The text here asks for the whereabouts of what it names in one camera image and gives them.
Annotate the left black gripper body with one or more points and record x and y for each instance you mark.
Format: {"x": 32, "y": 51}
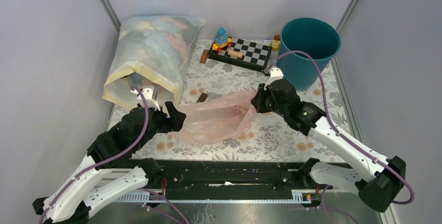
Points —
{"x": 162, "y": 124}

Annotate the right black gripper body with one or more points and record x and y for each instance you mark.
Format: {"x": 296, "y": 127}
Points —
{"x": 266, "y": 103}

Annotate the pink trash bag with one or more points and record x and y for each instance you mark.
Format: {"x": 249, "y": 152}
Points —
{"x": 219, "y": 119}

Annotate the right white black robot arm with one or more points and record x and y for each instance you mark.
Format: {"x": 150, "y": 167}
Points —
{"x": 345, "y": 146}

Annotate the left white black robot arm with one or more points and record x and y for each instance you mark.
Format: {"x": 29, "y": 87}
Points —
{"x": 78, "y": 199}

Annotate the teal plastic trash bin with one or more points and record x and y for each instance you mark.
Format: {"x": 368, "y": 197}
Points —
{"x": 307, "y": 46}

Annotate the floral patterned table mat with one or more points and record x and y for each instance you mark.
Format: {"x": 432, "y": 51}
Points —
{"x": 269, "y": 138}

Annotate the black white checkerboard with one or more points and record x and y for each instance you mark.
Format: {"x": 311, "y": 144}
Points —
{"x": 242, "y": 53}

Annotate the dark brown wooden block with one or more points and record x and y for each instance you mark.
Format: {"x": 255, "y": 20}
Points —
{"x": 202, "y": 98}

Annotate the yellow toy figure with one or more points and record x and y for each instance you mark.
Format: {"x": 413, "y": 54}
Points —
{"x": 275, "y": 43}

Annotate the light wooden block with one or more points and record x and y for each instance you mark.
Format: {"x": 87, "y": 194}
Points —
{"x": 235, "y": 54}

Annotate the large translucent plastic bag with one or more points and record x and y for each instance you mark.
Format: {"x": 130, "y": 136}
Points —
{"x": 152, "y": 50}

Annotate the colourful toy block train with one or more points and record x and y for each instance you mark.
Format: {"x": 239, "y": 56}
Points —
{"x": 221, "y": 40}

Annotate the reddish brown wooden block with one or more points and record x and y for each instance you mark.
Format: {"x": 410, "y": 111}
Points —
{"x": 204, "y": 56}

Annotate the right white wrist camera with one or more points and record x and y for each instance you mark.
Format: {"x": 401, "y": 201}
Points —
{"x": 274, "y": 74}

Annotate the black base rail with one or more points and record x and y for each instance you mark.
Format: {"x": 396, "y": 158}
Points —
{"x": 189, "y": 181}

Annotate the aluminium frame rail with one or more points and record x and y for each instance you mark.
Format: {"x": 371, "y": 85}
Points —
{"x": 186, "y": 181}

